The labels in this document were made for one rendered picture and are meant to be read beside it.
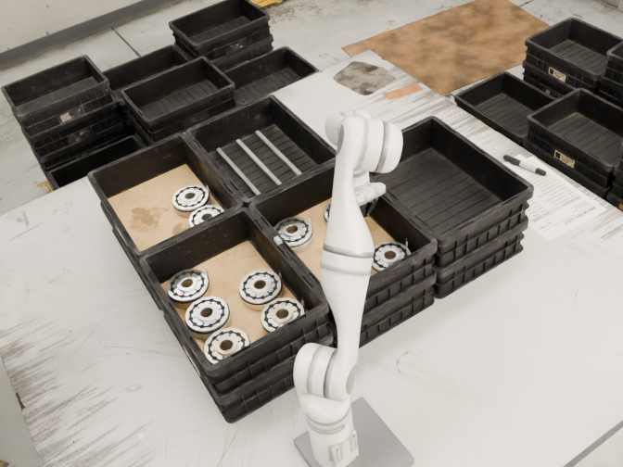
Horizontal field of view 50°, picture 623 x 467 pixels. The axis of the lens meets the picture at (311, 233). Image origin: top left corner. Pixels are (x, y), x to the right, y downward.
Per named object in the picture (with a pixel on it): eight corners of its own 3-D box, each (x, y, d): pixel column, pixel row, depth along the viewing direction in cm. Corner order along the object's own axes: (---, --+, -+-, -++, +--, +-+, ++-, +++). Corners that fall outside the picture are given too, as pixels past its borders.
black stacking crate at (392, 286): (438, 276, 163) (439, 244, 155) (336, 335, 154) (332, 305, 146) (347, 191, 189) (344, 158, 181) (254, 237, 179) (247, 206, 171)
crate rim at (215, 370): (332, 310, 147) (331, 304, 146) (209, 380, 138) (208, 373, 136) (247, 211, 173) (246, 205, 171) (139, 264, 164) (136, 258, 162)
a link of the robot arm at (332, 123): (321, 114, 152) (327, 119, 139) (359, 107, 152) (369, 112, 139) (326, 145, 154) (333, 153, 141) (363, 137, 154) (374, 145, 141)
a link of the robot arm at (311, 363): (285, 370, 120) (296, 422, 131) (335, 383, 117) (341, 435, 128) (304, 330, 126) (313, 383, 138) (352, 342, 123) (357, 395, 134)
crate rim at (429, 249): (440, 249, 156) (440, 242, 155) (332, 310, 147) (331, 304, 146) (344, 163, 182) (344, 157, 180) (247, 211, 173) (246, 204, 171)
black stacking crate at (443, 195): (530, 222, 172) (536, 189, 164) (439, 275, 163) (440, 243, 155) (431, 147, 198) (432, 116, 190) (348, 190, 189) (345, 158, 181)
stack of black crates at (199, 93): (223, 138, 324) (203, 55, 293) (254, 169, 305) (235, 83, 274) (147, 172, 312) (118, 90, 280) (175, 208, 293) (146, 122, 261)
